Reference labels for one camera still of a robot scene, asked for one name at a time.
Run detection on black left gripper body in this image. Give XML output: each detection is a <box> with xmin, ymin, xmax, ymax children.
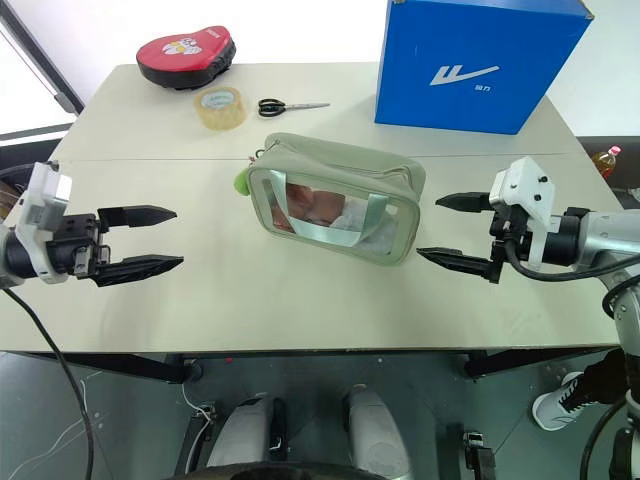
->
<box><xmin>47</xmin><ymin>212</ymin><xmax>112</xmax><ymax>279</ymax></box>

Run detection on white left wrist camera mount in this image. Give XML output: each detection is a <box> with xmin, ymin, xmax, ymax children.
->
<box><xmin>13</xmin><ymin>160</ymin><xmax>74</xmax><ymax>285</ymax></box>

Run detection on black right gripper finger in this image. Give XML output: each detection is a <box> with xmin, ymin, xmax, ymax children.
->
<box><xmin>434</xmin><ymin>190</ymin><xmax>495</xmax><ymax>214</ymax></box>
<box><xmin>415</xmin><ymin>245</ymin><xmax>502</xmax><ymax>286</ymax></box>

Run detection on black stand bracket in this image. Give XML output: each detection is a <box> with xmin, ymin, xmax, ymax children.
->
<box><xmin>175</xmin><ymin>399</ymin><xmax>217</xmax><ymax>474</ymax></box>
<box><xmin>461</xmin><ymin>431</ymin><xmax>497</xmax><ymax>480</ymax></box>

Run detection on green transparent toiletry bag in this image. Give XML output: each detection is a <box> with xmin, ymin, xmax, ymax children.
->
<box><xmin>246</xmin><ymin>131</ymin><xmax>428</xmax><ymax>269</ymax></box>

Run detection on white sneaker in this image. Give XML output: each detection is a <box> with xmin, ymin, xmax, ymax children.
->
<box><xmin>531</xmin><ymin>370</ymin><xmax>587</xmax><ymax>432</ymax></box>

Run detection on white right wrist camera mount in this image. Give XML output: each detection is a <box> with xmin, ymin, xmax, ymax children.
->
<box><xmin>488</xmin><ymin>155</ymin><xmax>564</xmax><ymax>272</ymax></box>

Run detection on black-handled scissors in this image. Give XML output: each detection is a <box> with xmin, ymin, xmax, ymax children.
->
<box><xmin>257</xmin><ymin>97</ymin><xmax>332</xmax><ymax>120</ymax></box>

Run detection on black table frame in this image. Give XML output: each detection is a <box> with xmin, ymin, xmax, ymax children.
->
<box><xmin>19</xmin><ymin>346</ymin><xmax>624</xmax><ymax>387</ymax></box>

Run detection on dark window frame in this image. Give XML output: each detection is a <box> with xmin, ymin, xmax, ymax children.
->
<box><xmin>0</xmin><ymin>0</ymin><xmax>87</xmax><ymax>117</ymax></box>

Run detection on clear packing tape roll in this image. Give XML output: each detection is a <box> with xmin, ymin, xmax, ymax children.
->
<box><xmin>193</xmin><ymin>85</ymin><xmax>250</xmax><ymax>133</ymax></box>

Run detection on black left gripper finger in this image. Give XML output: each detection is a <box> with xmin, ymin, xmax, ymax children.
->
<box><xmin>91</xmin><ymin>254</ymin><xmax>186</xmax><ymax>289</ymax></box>
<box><xmin>97</xmin><ymin>204</ymin><xmax>178</xmax><ymax>233</ymax></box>

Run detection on yellow drink bottle pink cap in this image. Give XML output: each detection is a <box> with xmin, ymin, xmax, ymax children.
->
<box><xmin>590</xmin><ymin>144</ymin><xmax>623</xmax><ymax>182</ymax></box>

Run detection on red black boxing pad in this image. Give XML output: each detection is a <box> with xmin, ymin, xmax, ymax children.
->
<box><xmin>135</xmin><ymin>24</ymin><xmax>238</xmax><ymax>93</ymax></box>

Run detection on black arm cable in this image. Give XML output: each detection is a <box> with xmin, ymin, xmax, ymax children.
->
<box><xmin>0</xmin><ymin>285</ymin><xmax>96</xmax><ymax>480</ymax></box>
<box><xmin>503</xmin><ymin>232</ymin><xmax>640</xmax><ymax>321</ymax></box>

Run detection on silver right robot leg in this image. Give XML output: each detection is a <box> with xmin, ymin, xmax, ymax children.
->
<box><xmin>346</xmin><ymin>383</ymin><xmax>413</xmax><ymax>480</ymax></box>

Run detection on blue cardboard box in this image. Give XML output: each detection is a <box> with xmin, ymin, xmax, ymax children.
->
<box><xmin>373</xmin><ymin>0</ymin><xmax>595</xmax><ymax>137</ymax></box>

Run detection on silver left robot leg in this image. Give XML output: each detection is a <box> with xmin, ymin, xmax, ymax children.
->
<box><xmin>205</xmin><ymin>393</ymin><xmax>289</xmax><ymax>475</ymax></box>

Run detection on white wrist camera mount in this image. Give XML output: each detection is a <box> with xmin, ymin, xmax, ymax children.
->
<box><xmin>488</xmin><ymin>155</ymin><xmax>564</xmax><ymax>272</ymax></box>
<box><xmin>13</xmin><ymin>160</ymin><xmax>74</xmax><ymax>285</ymax></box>

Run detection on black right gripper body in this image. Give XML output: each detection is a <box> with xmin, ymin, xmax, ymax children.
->
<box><xmin>487</xmin><ymin>205</ymin><xmax>531</xmax><ymax>285</ymax></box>

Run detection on black trouser leg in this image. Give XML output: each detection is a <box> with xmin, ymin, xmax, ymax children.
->
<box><xmin>578</xmin><ymin>348</ymin><xmax>627</xmax><ymax>407</ymax></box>

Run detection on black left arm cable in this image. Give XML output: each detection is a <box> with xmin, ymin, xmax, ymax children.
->
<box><xmin>0</xmin><ymin>285</ymin><xmax>96</xmax><ymax>480</ymax></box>

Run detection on silver robot leg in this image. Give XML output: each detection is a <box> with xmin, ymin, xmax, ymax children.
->
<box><xmin>346</xmin><ymin>383</ymin><xmax>413</xmax><ymax>480</ymax></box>
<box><xmin>205</xmin><ymin>393</ymin><xmax>289</xmax><ymax>475</ymax></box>

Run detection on thin white floor cable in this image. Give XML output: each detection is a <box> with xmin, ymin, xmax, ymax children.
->
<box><xmin>178</xmin><ymin>382</ymin><xmax>214</xmax><ymax>422</ymax></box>

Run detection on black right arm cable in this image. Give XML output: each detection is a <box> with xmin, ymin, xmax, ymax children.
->
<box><xmin>503</xmin><ymin>232</ymin><xmax>640</xmax><ymax>321</ymax></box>

